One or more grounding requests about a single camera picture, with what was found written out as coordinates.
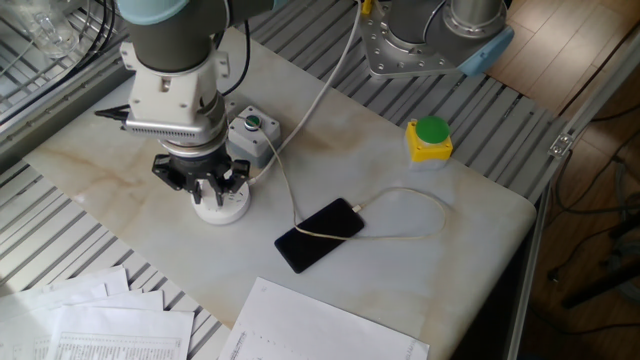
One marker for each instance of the small green button box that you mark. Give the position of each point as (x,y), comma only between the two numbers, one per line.
(260,145)

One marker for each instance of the black smartphone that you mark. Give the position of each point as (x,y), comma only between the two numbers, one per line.
(317,235)

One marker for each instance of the white marble slab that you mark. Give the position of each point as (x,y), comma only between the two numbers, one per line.
(350,150)

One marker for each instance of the clear plastic container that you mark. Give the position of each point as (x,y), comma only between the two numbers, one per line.
(45,30)

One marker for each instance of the round white power socket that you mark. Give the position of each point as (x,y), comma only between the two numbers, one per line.
(225,212)

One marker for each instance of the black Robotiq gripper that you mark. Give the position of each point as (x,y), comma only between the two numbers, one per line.
(197,167)

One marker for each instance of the paper sheet with handwritten list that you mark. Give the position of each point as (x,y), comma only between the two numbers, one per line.
(310,325)

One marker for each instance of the aluminium frame leg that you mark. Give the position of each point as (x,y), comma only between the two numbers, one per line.
(525,280)

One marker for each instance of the paper sheet with printed table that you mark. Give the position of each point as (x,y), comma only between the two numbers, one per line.
(125,335)

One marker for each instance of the white paper sheet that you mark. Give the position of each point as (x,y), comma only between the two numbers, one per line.
(75,292)
(100,277)
(140,300)

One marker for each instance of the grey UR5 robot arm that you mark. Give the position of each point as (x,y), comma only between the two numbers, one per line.
(170,45)

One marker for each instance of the aluminium frame rail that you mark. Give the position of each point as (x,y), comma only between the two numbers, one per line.
(600,95)
(50,110)

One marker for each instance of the yellow box green mushroom button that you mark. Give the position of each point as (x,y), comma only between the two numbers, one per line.
(430,150)

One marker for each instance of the black tripod stand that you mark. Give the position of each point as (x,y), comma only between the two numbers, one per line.
(600,285)

